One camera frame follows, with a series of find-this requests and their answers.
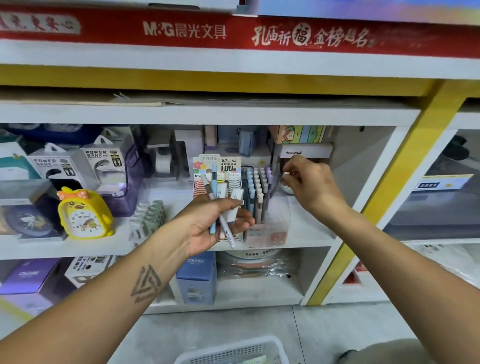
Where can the person's left hand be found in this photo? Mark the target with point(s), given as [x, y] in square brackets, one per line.
[199, 232]

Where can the person's right hand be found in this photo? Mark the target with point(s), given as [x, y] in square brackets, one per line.
[315, 187]

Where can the bundle of lilac green packets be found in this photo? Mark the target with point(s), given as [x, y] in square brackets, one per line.
[225, 226]

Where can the white shelf with yellow trim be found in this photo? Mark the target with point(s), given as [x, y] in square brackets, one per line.
[247, 112]

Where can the white plastic basket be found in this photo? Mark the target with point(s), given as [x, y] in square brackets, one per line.
[225, 349]

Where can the person's left forearm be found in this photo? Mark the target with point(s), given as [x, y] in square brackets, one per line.
[82, 315]

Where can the person's right forearm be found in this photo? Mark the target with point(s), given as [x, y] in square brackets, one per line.
[409, 285]

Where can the white long box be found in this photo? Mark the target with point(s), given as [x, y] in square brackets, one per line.
[304, 150]

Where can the blue small carton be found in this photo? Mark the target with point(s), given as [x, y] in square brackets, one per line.
[196, 279]

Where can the clear plastic tray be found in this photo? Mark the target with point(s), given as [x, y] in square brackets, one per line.
[148, 221]

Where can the pastel sticky notes pack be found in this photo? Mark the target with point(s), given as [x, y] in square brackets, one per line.
[300, 134]

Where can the stack of wrapped discs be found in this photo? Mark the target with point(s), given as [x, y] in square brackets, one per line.
[255, 264]

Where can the clear pink label box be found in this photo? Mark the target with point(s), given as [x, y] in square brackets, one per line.
[268, 234]

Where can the white refill display box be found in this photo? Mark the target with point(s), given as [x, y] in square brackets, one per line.
[225, 163]

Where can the purple translucent container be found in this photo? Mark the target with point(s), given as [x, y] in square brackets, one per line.
[133, 196]

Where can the tape dispenser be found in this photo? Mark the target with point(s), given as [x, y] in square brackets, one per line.
[161, 157]

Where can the grey digital clock box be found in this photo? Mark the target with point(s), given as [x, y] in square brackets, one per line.
[238, 141]

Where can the flat cardboard sheets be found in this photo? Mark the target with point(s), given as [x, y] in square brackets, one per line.
[300, 99]

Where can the white tall box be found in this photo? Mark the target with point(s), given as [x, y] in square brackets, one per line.
[189, 142]

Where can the red white flat box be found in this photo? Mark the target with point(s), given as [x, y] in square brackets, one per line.
[354, 274]

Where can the yellow alarm clock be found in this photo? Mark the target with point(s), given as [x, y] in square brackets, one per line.
[85, 216]

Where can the white hanging accessory box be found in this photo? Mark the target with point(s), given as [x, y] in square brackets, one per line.
[105, 161]
[56, 166]

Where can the plastic wrapped items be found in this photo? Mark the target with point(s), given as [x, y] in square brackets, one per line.
[454, 262]

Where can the clear boxed dark clock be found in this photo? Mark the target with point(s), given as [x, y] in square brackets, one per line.
[28, 214]

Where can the purple box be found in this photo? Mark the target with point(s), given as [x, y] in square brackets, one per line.
[28, 281]

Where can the blue printed box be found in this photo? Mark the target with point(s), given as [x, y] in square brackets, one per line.
[375, 10]

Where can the teal white box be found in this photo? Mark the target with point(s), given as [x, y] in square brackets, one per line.
[15, 161]

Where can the red banner strip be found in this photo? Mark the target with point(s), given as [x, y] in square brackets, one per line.
[112, 30]

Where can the white printed box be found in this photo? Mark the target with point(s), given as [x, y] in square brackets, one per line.
[165, 4]

